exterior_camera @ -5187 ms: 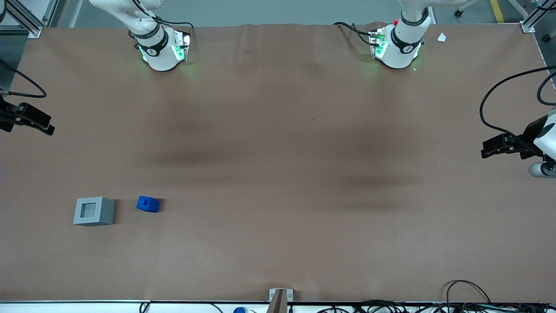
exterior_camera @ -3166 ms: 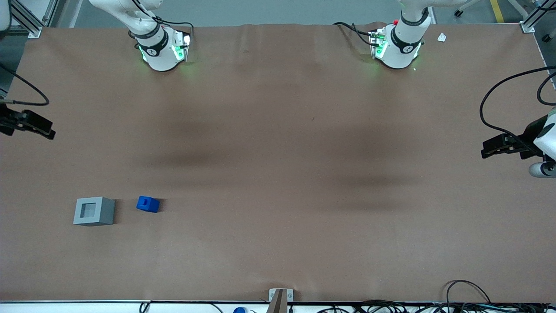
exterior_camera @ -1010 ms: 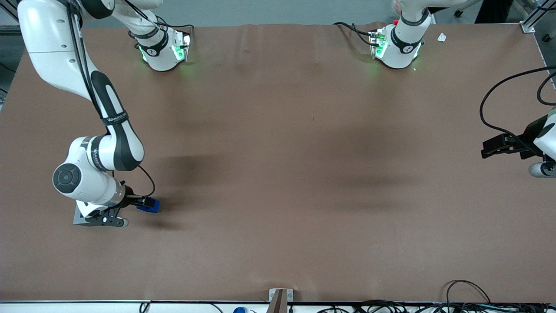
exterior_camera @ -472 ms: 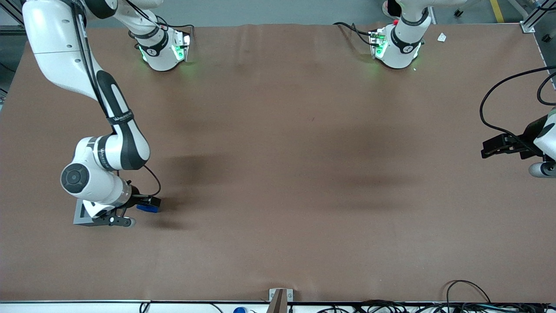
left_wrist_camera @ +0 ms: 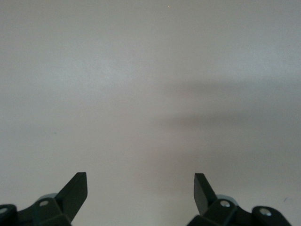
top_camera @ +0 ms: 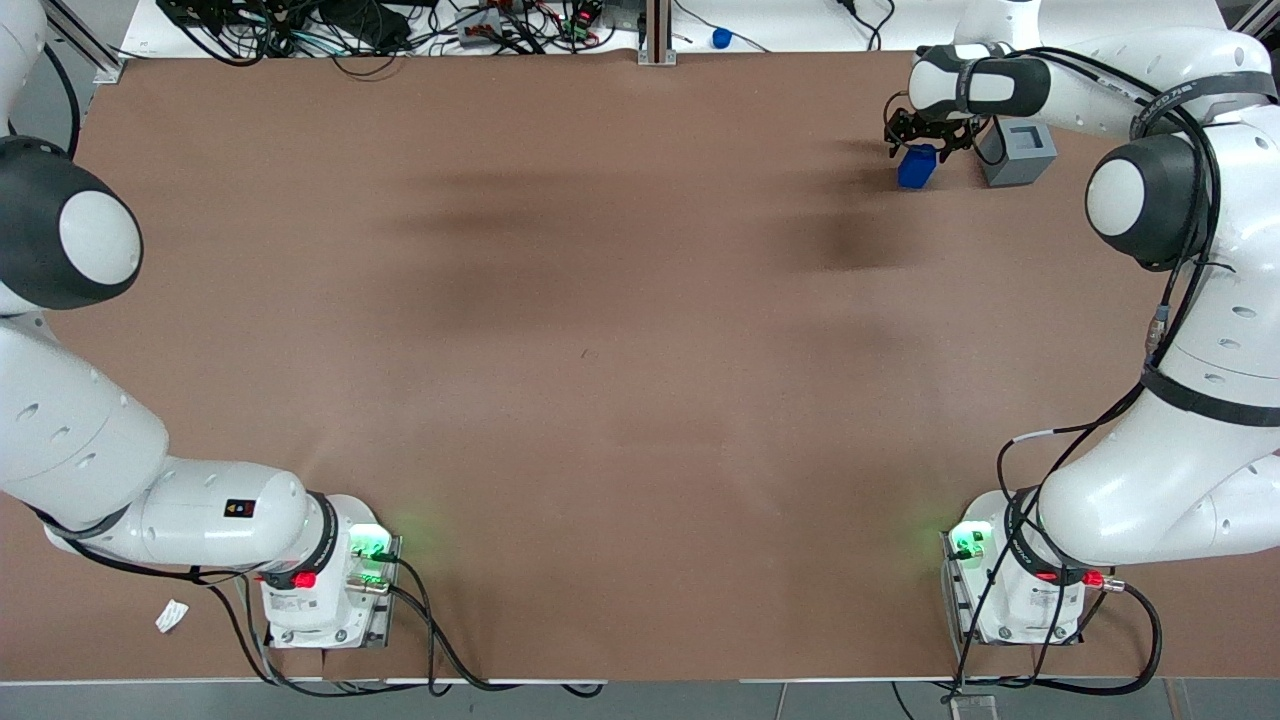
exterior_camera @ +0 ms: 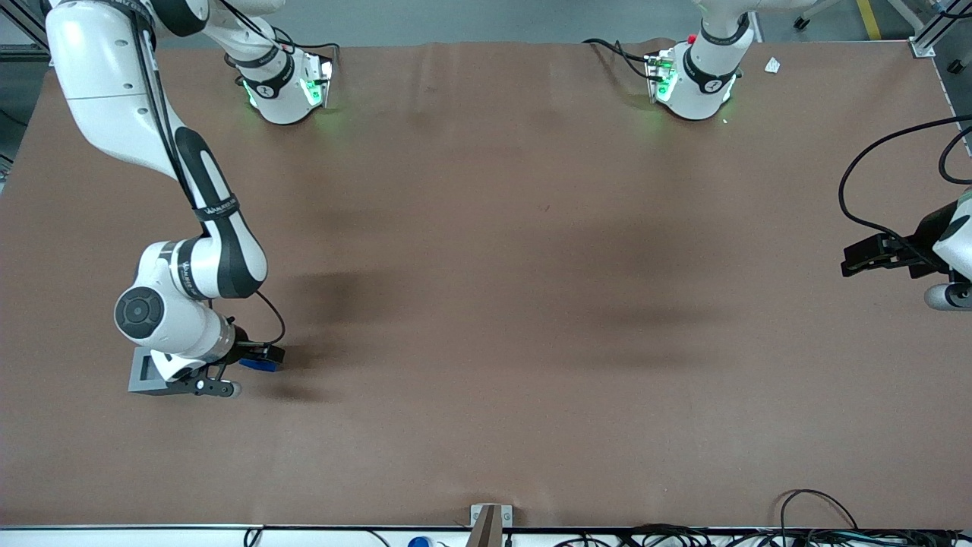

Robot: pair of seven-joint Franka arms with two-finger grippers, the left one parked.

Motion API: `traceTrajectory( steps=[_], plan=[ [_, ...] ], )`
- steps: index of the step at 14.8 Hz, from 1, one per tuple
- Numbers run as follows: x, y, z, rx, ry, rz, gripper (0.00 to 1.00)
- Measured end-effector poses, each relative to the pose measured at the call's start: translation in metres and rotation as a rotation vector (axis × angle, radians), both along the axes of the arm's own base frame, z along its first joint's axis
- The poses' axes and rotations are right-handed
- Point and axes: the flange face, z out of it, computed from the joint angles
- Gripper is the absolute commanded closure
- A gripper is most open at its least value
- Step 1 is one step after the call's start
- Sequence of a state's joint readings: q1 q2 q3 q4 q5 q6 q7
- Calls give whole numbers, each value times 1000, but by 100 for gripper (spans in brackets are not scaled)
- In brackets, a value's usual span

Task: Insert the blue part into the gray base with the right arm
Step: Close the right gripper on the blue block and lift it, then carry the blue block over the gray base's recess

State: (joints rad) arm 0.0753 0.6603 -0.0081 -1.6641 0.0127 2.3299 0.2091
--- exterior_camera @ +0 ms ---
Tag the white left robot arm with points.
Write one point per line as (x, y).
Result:
(706, 72)

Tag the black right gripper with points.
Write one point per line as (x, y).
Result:
(244, 348)

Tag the gray square base block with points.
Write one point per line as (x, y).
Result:
(140, 376)

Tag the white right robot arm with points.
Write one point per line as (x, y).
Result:
(106, 76)

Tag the blue plastic part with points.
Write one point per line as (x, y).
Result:
(254, 366)

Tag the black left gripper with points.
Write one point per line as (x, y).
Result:
(928, 235)

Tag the white paper scrap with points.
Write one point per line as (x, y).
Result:
(772, 65)

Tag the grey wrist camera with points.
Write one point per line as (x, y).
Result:
(220, 389)
(945, 298)

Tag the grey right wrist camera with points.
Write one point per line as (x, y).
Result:
(220, 389)

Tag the silver metal bracket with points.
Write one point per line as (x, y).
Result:
(506, 516)

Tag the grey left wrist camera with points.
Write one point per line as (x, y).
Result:
(945, 298)

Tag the brown upright post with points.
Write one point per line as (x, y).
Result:
(486, 530)

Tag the brown paper table cover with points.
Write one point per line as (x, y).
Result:
(486, 304)

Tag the aluminium frame profile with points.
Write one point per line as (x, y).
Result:
(23, 34)
(930, 34)

